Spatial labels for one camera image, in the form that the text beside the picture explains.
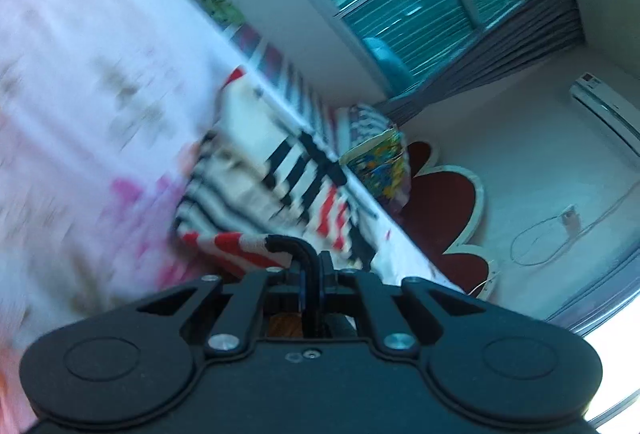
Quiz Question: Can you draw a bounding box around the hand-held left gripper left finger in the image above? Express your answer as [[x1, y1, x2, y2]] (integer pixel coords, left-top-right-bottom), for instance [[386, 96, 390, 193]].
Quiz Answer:
[[135, 250, 307, 358]]

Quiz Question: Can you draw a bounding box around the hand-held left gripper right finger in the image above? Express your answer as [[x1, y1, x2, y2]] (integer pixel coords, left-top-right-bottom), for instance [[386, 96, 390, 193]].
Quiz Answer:
[[317, 251, 488, 360]]

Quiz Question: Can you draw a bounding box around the striped knit sweater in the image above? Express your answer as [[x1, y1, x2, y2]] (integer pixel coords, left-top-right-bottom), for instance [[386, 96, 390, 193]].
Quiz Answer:
[[172, 66, 381, 277]]

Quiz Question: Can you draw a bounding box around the colourful printed bag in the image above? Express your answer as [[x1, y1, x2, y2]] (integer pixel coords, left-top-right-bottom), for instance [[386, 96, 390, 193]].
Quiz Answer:
[[340, 126, 412, 205]]

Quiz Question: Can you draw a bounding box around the red scalloped headboard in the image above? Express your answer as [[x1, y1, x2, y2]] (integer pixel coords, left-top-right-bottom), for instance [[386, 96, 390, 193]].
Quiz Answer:
[[395, 141, 501, 302]]

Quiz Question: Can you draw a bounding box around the striped pillow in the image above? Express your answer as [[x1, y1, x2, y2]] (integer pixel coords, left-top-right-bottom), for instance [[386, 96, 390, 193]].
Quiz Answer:
[[335, 103, 401, 165]]

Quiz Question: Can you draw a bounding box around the small bed with striped sheet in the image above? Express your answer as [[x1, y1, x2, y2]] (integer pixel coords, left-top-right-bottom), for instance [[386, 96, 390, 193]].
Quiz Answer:
[[175, 0, 351, 155]]

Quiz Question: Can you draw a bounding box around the blue cushion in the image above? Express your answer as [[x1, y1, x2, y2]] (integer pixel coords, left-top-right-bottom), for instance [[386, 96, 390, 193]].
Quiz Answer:
[[362, 36, 411, 87]]

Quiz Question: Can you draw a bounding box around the green cloth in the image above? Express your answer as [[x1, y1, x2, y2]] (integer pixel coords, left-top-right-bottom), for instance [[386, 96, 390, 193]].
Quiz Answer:
[[200, 0, 246, 27]]

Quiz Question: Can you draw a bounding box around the grey curtain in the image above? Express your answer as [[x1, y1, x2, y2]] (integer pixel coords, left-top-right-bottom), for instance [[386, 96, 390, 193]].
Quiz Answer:
[[375, 0, 586, 127]]

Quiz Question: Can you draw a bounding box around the pink floral bed sheet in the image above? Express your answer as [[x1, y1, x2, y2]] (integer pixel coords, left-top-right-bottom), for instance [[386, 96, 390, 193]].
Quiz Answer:
[[0, 0, 466, 434]]

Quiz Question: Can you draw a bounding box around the white air conditioner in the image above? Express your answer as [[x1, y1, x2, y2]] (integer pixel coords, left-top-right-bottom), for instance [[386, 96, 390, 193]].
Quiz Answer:
[[570, 71, 640, 140]]

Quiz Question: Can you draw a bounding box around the white wall cable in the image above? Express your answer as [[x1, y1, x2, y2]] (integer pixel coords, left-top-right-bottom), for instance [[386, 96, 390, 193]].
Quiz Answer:
[[511, 179, 640, 267]]

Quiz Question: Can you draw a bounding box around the wall socket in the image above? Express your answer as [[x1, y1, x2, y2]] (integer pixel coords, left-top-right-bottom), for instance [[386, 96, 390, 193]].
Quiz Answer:
[[559, 205, 581, 235]]

